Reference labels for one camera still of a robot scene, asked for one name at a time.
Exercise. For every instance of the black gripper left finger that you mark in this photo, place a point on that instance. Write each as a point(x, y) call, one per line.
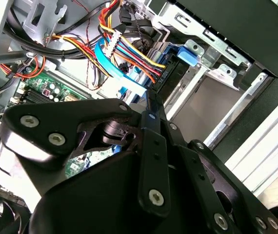
point(56, 117)

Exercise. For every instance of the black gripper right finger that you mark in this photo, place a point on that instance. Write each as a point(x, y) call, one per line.
point(202, 170)

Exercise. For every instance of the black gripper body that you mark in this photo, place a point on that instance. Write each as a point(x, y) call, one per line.
point(92, 202)

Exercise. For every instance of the hard disk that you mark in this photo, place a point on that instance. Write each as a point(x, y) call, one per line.
point(187, 56)

